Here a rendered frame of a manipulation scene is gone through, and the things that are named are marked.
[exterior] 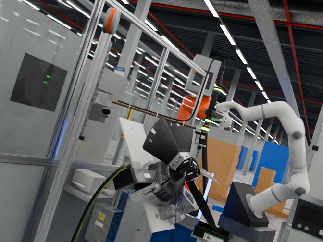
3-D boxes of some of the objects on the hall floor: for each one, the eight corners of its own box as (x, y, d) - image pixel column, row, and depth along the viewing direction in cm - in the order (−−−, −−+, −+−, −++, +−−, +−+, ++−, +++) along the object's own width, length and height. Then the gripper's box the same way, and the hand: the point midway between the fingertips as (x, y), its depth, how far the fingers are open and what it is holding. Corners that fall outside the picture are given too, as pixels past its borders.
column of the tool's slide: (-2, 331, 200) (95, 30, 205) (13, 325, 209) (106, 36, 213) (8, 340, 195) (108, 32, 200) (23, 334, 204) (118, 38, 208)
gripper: (209, 109, 230) (198, 102, 214) (232, 114, 222) (223, 109, 206) (205, 120, 230) (194, 114, 214) (229, 126, 221) (219, 121, 206)
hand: (209, 112), depth 212 cm, fingers closed on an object, 4 cm apart
